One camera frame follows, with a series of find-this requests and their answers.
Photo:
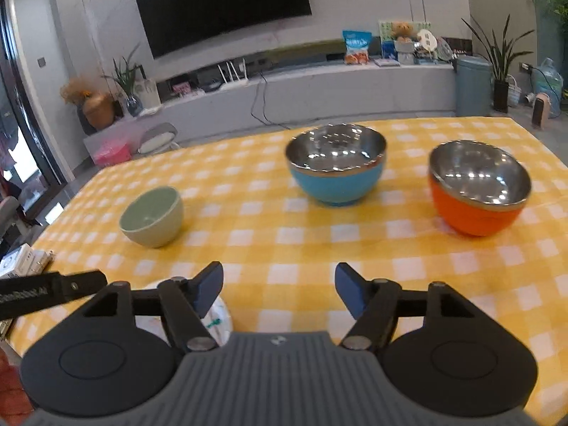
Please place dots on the yellow checked tablecloth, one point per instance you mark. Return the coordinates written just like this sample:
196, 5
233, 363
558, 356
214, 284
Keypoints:
284, 239

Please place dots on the pink card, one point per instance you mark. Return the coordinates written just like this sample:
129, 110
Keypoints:
182, 88

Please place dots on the brown round vase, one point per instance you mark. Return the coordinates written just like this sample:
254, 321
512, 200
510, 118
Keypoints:
98, 112

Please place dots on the dried flower bunch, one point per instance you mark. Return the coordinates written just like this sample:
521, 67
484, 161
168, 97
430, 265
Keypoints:
76, 90

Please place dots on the black wall television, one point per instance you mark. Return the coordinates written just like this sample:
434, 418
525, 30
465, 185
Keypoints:
222, 4

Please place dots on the glass sliding door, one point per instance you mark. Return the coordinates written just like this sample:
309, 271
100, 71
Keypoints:
26, 120

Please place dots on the small pink heater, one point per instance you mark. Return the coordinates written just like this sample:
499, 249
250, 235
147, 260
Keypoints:
540, 111

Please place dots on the orange steel bowl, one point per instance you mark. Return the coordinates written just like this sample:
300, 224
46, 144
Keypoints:
470, 217

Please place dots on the round white hand fan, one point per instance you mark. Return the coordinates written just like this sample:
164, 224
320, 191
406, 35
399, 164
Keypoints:
427, 40

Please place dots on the stack of books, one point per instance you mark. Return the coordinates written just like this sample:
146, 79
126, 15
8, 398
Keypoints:
385, 62

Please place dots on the white paper bag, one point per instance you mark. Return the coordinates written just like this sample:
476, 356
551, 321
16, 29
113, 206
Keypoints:
147, 93

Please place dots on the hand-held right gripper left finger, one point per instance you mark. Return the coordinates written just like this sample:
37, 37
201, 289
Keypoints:
208, 288

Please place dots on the green printed board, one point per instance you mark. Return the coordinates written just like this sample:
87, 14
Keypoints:
384, 33

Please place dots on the white cardboard box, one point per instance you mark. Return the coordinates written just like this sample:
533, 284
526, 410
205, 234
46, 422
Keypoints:
15, 262

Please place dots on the blue glass vase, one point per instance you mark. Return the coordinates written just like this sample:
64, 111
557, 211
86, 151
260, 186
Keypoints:
134, 106

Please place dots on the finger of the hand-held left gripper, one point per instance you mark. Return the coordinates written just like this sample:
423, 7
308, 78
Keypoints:
82, 285

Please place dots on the green leafy plant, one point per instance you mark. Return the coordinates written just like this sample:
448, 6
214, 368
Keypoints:
124, 75

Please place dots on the white router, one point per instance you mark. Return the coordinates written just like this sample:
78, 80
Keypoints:
233, 85

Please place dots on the teddy bear bouquet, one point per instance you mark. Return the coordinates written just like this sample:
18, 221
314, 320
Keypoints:
404, 44

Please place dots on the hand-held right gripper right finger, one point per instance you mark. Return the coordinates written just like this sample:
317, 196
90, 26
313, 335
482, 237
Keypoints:
350, 290

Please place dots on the tall plant in black pot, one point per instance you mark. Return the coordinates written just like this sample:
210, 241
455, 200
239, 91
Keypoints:
500, 95

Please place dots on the green ceramic bowl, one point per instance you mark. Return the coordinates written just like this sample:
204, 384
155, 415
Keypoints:
155, 230

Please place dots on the blue steel bowl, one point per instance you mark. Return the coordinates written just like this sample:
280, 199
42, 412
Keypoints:
337, 186

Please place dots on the pink plastic box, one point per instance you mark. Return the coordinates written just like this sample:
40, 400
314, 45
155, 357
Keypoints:
111, 153

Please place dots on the grey marble television cabinet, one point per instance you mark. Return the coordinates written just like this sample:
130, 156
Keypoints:
355, 93

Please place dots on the grey office chair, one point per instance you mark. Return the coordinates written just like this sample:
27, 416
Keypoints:
13, 217

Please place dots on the white woven basket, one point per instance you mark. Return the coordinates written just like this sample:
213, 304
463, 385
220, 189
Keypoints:
513, 95

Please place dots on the bushy green plant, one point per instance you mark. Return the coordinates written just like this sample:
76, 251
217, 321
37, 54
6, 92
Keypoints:
554, 13

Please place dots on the blue water jug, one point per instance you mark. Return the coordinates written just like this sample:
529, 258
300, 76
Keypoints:
548, 84

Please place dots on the blue snack bag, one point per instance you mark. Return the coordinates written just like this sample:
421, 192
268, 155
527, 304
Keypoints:
357, 46

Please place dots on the patterned round fan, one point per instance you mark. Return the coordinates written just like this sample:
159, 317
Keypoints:
445, 49

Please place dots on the white fruit-print plate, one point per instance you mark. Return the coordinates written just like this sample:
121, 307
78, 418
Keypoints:
219, 319

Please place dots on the grey-blue trash can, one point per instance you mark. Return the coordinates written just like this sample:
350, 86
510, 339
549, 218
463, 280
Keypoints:
472, 88

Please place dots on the black vase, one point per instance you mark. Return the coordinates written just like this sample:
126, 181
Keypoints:
82, 122

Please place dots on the wall socket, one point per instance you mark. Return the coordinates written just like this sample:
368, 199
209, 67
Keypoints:
525, 67

